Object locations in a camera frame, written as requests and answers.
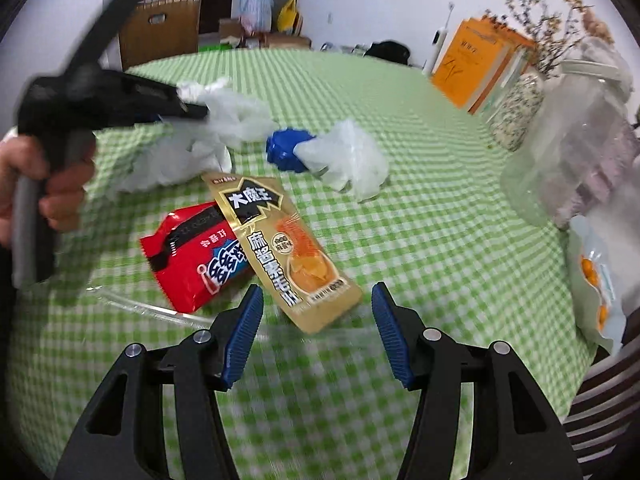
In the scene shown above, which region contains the green checkered tablecloth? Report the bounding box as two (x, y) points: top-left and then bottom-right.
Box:
(7, 47), (598, 480)

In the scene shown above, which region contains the pale purple bag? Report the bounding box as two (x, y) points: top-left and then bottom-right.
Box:
(555, 125), (640, 231)

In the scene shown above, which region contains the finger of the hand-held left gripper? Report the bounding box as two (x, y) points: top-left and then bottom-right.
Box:
(132, 100), (210, 123)
(117, 71), (183, 111)

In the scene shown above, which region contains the red snack packet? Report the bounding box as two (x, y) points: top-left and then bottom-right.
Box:
(139, 201), (256, 313)

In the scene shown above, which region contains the blue plastic lid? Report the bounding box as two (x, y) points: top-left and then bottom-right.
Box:
(266, 128), (316, 173)

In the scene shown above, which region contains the white plastic bag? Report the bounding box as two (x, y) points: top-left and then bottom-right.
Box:
(120, 77), (278, 193)
(297, 119), (390, 201)

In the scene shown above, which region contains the black bag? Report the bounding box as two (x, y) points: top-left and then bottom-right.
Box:
(365, 40), (411, 65)

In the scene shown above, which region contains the clear packet of orange fruit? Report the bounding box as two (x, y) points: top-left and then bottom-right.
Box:
(567, 215), (628, 356)

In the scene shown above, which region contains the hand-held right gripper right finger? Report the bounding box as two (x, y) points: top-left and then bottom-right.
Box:
(371, 281), (583, 480)

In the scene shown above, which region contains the glass jar of beans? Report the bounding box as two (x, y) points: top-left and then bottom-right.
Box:
(487, 71), (546, 152)

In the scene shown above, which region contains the dark wooden chair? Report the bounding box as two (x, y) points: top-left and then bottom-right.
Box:
(562, 345), (640, 466)

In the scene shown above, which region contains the large glass jar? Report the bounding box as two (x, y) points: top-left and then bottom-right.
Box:
(500, 59), (633, 228)

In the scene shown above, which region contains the white electric toothbrush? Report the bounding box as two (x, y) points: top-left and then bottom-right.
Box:
(422, 2), (456, 76)

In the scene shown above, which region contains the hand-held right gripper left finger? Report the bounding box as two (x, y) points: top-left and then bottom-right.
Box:
(52, 284), (265, 480)

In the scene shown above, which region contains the dried flower bouquet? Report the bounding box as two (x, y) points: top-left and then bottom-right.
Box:
(482, 0), (616, 78)

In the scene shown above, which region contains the gold snack packet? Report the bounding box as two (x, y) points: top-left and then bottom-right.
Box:
(201, 172), (363, 336)

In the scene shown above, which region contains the orange book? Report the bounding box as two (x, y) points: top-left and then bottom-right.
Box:
(431, 17), (538, 113)

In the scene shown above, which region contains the pale blue plastic bag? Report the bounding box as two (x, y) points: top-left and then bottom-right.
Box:
(240, 0), (273, 33)

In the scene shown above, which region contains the yellow bag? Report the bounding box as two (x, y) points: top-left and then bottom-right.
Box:
(277, 0), (298, 31)

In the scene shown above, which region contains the person's left hand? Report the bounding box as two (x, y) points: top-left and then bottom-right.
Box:
(0, 132), (97, 248)

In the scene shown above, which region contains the large brown cardboard sheet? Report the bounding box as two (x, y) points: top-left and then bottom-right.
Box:
(120, 0), (203, 71)

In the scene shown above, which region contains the small cardboard box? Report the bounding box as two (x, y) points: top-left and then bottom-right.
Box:
(218, 18), (243, 43)

